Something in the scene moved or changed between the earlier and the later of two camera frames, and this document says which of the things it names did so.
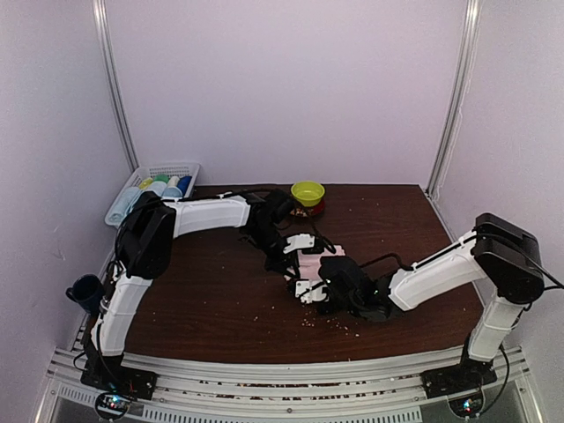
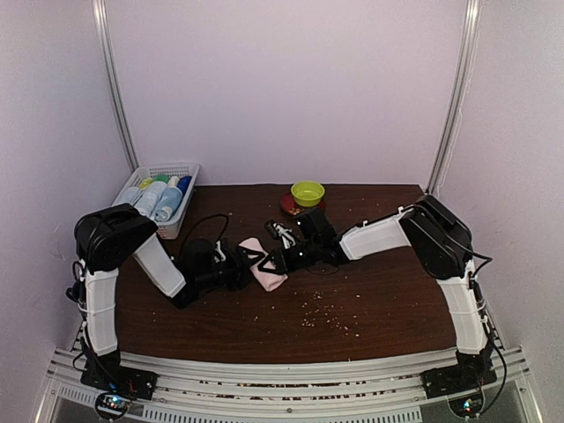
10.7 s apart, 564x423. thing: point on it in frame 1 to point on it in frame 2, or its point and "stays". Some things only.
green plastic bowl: x=308 y=192 stays
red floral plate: x=302 y=211 stays
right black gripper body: x=352 y=307 to x=309 y=257
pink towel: x=309 y=263 to x=268 y=279
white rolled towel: x=173 y=181 stays
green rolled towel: x=161 y=177 stays
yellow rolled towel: x=145 y=183 stays
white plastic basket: x=171 y=181 stays
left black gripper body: x=264 y=238 to x=229 y=274
